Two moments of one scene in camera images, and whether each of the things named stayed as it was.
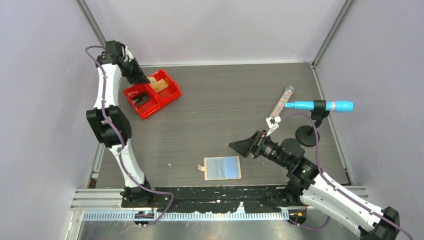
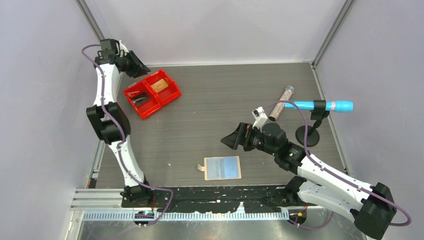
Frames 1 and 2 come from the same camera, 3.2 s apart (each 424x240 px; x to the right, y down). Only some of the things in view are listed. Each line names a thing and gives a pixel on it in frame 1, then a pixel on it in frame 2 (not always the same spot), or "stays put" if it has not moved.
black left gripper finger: x=143 y=79 to x=139 y=67
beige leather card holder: x=217 y=168 stays put
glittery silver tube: x=285 y=97 stays put
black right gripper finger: x=243 y=147 to x=232 y=140
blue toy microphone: x=338 y=106 stays put
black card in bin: x=140 y=99 stays put
